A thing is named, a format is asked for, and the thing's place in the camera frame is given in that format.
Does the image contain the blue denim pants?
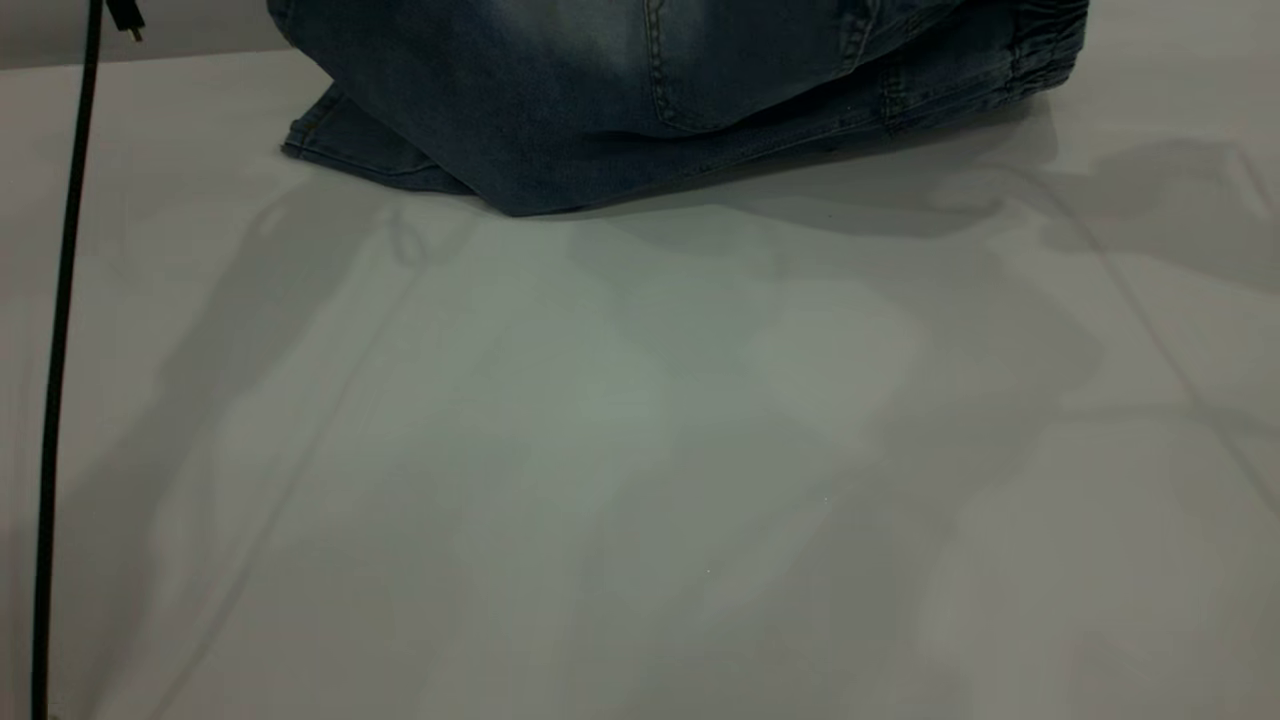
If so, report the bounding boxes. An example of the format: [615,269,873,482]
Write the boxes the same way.
[265,0,1093,218]

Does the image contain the black braided left camera cable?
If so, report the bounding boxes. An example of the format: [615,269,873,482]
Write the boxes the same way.
[28,0,148,720]

